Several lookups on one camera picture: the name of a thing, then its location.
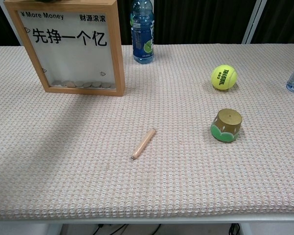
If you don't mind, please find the blue drink bottle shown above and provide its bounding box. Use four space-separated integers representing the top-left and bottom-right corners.
130 0 155 65

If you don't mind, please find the dark curtain panel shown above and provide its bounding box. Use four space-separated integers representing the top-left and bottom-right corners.
151 0 257 45
251 0 294 45

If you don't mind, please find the short wooden pencil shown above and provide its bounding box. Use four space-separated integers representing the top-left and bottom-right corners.
131 128 157 160

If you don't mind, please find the yellow tennis ball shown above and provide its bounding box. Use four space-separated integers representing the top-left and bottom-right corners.
210 64 238 91

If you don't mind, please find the pink woven tablecloth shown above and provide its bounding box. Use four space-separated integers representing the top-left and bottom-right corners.
0 43 294 221

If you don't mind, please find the gold green upturned cup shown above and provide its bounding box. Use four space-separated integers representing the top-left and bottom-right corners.
210 108 243 143

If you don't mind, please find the white screen frame pole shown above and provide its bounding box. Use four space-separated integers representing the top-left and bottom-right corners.
242 0 269 45
0 0 24 47

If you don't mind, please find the wooden frame money box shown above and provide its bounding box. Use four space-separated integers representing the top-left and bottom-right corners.
2 0 126 97

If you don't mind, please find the black cable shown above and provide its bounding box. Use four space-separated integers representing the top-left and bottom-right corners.
228 223 241 235
136 224 162 235
91 224 128 235

